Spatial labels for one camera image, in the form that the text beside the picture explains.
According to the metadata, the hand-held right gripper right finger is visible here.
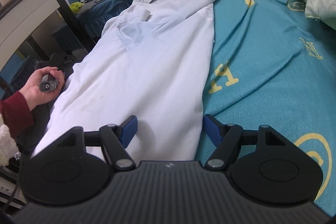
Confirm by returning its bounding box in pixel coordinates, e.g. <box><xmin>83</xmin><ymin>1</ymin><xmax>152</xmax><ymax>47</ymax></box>
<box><xmin>203</xmin><ymin>114</ymin><xmax>286</xmax><ymax>171</ymax></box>

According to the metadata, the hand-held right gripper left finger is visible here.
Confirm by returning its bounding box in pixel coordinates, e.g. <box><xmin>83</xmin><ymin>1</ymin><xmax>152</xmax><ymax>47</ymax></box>
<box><xmin>56</xmin><ymin>115</ymin><xmax>138</xmax><ymax>171</ymax></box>

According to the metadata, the white shirt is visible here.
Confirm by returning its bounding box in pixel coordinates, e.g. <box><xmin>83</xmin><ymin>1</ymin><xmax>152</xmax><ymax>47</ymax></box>
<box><xmin>31</xmin><ymin>0</ymin><xmax>226</xmax><ymax>159</ymax></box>

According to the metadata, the person's left forearm red sleeve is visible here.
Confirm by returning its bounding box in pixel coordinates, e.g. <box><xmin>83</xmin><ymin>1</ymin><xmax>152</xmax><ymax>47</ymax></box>
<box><xmin>0</xmin><ymin>91</ymin><xmax>35</xmax><ymax>138</ymax></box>

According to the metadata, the person's left hand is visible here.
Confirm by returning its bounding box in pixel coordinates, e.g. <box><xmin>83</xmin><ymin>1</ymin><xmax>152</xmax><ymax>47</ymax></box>
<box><xmin>20</xmin><ymin>67</ymin><xmax>66</xmax><ymax>110</ymax></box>

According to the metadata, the white fluffy garment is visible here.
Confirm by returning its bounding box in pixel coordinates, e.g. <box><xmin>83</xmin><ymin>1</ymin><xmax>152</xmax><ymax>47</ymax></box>
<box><xmin>0</xmin><ymin>116</ymin><xmax>19</xmax><ymax>166</ymax></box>

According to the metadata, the white black desk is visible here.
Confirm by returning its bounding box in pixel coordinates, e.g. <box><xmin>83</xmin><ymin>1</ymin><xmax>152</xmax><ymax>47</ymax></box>
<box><xmin>0</xmin><ymin>0</ymin><xmax>93</xmax><ymax>76</ymax></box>

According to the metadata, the yellow green plush toy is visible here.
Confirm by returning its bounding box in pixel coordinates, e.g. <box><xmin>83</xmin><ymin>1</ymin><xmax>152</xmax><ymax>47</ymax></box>
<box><xmin>70</xmin><ymin>1</ymin><xmax>84</xmax><ymax>14</ymax></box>

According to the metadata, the teal printed bed sheet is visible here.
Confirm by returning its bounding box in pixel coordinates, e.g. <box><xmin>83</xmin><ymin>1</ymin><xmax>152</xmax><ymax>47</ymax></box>
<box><xmin>140</xmin><ymin>0</ymin><xmax>336</xmax><ymax>219</ymax></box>

